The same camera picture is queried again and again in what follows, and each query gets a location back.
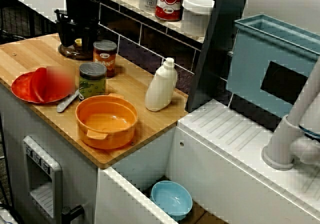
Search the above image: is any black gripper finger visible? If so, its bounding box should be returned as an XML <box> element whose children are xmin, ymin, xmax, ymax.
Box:
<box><xmin>57</xmin><ymin>20</ymin><xmax>76</xmax><ymax>49</ymax></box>
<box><xmin>81</xmin><ymin>24</ymin><xmax>98</xmax><ymax>53</ymax></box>

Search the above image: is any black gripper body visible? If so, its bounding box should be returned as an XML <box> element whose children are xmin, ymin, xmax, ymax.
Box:
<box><xmin>54</xmin><ymin>0</ymin><xmax>103</xmax><ymax>35</ymax></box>

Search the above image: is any dark grey upright panel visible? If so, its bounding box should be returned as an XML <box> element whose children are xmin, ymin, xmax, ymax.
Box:
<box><xmin>186</xmin><ymin>0</ymin><xmax>252</xmax><ymax>113</ymax></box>

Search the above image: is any grey knife handle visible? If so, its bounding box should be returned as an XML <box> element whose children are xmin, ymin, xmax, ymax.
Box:
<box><xmin>56</xmin><ymin>90</ymin><xmax>81</xmax><ymax>114</ymax></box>

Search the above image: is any white toy sink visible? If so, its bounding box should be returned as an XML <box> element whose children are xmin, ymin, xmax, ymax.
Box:
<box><xmin>96</xmin><ymin>98</ymin><xmax>320</xmax><ymax>224</ymax></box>

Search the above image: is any brown glass lid yellow knob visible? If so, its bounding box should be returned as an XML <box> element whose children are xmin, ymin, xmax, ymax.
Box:
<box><xmin>57</xmin><ymin>38</ymin><xmax>96</xmax><ymax>60</ymax></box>

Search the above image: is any green peas can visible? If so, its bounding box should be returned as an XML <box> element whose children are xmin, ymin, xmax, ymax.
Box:
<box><xmin>78</xmin><ymin>61</ymin><xmax>108</xmax><ymax>102</ymax></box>

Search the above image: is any blue dish rack bin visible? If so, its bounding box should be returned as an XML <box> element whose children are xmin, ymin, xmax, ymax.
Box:
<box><xmin>226</xmin><ymin>14</ymin><xmax>320</xmax><ymax>120</ymax></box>

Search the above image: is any red toy pepper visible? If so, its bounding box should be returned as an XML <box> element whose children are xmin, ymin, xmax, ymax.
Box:
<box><xmin>29</xmin><ymin>67</ymin><xmax>63</xmax><ymax>104</ymax></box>

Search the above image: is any light blue bowl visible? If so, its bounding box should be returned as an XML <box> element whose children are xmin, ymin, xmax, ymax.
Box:
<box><xmin>150</xmin><ymin>180</ymin><xmax>194</xmax><ymax>222</ymax></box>

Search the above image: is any white detergent bottle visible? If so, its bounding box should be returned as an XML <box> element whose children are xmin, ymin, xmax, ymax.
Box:
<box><xmin>144</xmin><ymin>57</ymin><xmax>179</xmax><ymax>113</ymax></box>

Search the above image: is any black bar handle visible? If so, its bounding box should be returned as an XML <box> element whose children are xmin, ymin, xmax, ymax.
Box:
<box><xmin>61</xmin><ymin>204</ymin><xmax>85</xmax><ymax>224</ymax></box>

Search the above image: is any grey dispenser panel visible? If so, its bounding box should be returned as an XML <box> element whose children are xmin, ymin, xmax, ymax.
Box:
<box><xmin>22</xmin><ymin>135</ymin><xmax>63</xmax><ymax>222</ymax></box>

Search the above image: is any tomato print jar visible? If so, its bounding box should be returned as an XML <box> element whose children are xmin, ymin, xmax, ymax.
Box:
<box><xmin>154</xmin><ymin>0</ymin><xmax>186</xmax><ymax>22</ymax></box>

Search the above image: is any brown beans can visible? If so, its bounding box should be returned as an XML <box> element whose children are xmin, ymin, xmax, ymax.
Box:
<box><xmin>92</xmin><ymin>39</ymin><xmax>118</xmax><ymax>79</ymax></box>

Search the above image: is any orange plastic pot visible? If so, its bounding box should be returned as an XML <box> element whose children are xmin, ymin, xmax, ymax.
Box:
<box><xmin>75</xmin><ymin>92</ymin><xmax>139</xmax><ymax>150</ymax></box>

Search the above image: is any grey toy faucet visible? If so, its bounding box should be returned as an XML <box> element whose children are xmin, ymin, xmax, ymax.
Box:
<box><xmin>261</xmin><ymin>56</ymin><xmax>320</xmax><ymax>171</ymax></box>

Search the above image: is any medium clear white-lidded container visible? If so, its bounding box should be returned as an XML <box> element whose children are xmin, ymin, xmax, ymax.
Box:
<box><xmin>181</xmin><ymin>0</ymin><xmax>216</xmax><ymax>38</ymax></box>

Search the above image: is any red round plate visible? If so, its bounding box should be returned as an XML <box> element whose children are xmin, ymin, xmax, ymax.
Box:
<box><xmin>11</xmin><ymin>70</ymin><xmax>75</xmax><ymax>104</ymax></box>

